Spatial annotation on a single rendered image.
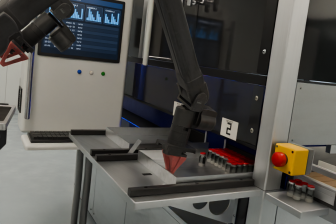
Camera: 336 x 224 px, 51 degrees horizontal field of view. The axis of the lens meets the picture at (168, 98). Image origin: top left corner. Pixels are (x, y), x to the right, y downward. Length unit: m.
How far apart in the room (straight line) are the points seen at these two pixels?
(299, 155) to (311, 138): 0.18
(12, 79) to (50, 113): 4.57
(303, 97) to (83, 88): 1.09
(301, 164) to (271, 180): 0.12
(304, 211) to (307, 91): 0.34
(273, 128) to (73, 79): 1.06
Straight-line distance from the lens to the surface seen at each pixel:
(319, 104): 1.17
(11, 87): 6.36
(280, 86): 1.04
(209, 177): 1.04
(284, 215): 1.19
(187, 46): 0.89
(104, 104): 1.85
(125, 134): 1.54
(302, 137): 1.15
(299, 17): 1.07
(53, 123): 1.81
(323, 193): 1.10
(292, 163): 1.00
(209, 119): 1.03
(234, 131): 1.18
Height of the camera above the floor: 1.23
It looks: 7 degrees down
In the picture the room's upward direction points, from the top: 7 degrees clockwise
